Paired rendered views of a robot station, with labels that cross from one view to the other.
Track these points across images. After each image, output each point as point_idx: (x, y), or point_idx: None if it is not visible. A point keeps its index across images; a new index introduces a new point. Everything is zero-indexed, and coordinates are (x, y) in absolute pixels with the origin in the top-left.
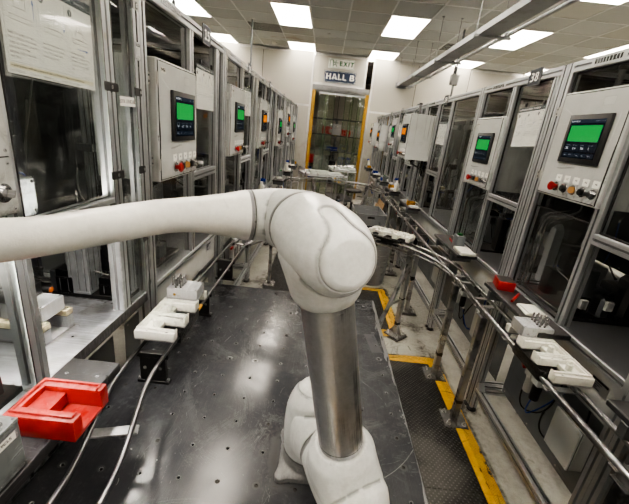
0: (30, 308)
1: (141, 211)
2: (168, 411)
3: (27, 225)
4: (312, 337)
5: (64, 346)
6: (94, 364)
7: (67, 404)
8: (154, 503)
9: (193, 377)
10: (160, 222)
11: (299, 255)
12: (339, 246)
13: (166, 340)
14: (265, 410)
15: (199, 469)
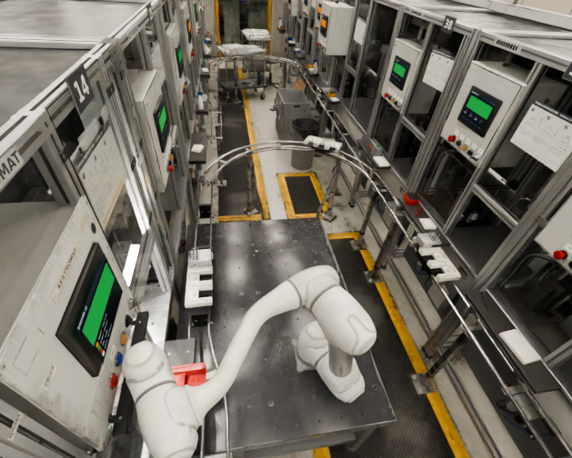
0: (149, 340)
1: (252, 333)
2: (222, 344)
3: (225, 383)
4: (336, 351)
5: (153, 333)
6: (181, 343)
7: (186, 376)
8: (242, 400)
9: (225, 315)
10: (258, 329)
11: (341, 344)
12: (363, 344)
13: (206, 304)
14: (277, 329)
15: (255, 375)
